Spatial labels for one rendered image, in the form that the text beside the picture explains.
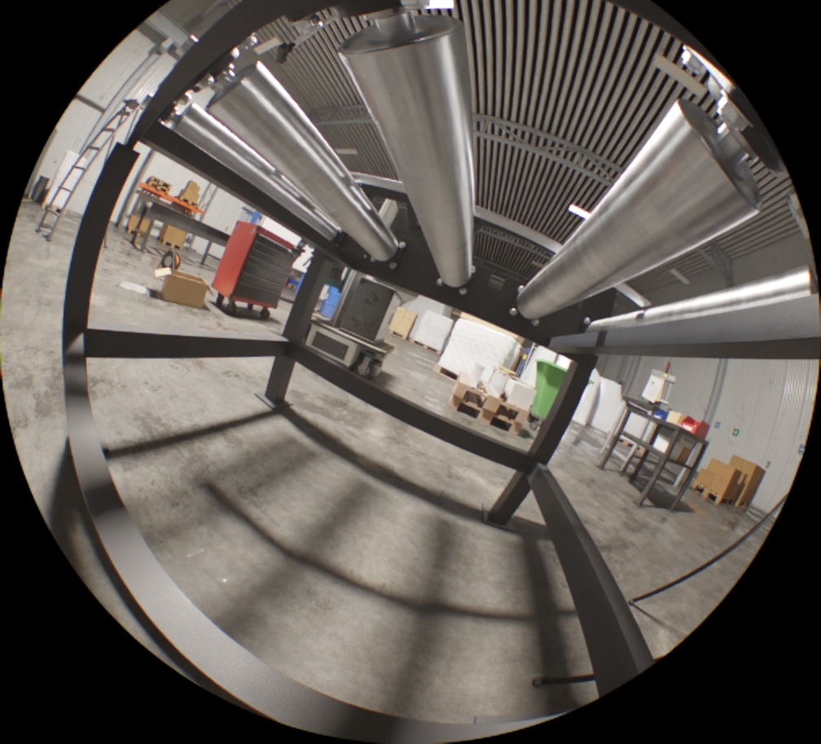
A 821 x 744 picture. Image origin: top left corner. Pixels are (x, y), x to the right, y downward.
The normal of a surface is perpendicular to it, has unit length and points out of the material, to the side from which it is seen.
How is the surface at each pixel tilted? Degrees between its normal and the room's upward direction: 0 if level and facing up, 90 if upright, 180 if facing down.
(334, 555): 0
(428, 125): 149
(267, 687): 0
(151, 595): 0
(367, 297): 90
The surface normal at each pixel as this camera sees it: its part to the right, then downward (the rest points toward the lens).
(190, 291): 0.83, 0.37
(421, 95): 0.12, 0.99
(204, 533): 0.39, -0.92
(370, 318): -0.06, 0.01
